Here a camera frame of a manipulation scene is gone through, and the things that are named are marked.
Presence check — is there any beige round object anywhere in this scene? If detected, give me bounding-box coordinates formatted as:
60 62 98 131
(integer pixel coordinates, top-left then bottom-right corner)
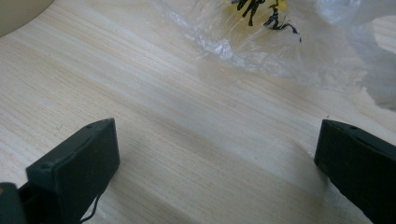
0 0 56 38

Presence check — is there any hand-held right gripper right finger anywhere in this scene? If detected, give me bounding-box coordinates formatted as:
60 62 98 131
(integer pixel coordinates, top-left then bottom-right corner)
313 119 396 224

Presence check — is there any yellow packet with black print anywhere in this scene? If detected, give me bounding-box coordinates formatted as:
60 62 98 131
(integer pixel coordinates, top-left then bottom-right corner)
222 0 303 45

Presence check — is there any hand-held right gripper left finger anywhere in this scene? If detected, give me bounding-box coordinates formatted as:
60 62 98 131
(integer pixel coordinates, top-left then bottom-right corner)
18 118 121 224

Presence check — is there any clear plastic bag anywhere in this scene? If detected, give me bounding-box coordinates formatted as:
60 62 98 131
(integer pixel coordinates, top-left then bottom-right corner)
151 0 396 112

